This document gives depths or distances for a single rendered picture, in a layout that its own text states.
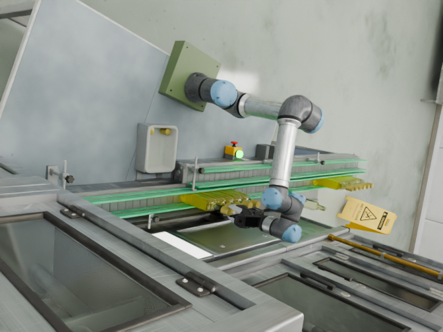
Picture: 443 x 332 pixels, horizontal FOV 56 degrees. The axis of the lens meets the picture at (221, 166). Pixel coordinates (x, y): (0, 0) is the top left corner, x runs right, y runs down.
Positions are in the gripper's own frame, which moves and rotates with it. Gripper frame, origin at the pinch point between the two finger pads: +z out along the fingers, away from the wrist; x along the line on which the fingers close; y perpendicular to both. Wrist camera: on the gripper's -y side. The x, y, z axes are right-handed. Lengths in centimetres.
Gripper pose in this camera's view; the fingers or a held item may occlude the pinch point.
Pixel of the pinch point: (229, 211)
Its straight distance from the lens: 188.2
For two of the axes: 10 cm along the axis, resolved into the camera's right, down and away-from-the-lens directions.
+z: -7.0, -1.9, 6.9
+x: 1.1, -9.8, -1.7
